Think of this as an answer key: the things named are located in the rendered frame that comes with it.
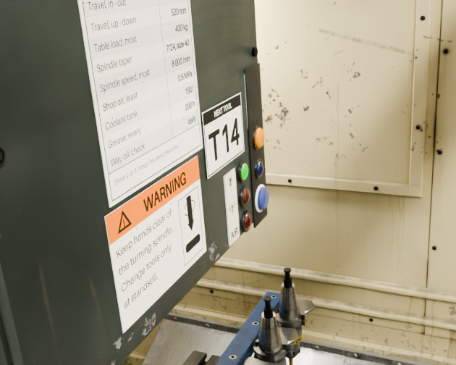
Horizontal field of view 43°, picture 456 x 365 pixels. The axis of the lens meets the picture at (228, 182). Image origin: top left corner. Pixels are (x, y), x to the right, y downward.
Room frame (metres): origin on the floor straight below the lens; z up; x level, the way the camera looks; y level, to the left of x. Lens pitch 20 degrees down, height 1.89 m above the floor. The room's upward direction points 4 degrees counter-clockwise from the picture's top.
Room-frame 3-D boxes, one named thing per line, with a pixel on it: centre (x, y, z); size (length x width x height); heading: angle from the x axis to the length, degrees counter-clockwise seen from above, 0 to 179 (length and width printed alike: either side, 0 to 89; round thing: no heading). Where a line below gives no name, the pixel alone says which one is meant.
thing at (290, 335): (0.95, -0.08, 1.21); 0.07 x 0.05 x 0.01; 64
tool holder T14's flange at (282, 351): (0.90, -0.06, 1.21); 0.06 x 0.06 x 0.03
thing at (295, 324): (1.00, -0.10, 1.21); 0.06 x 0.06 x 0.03
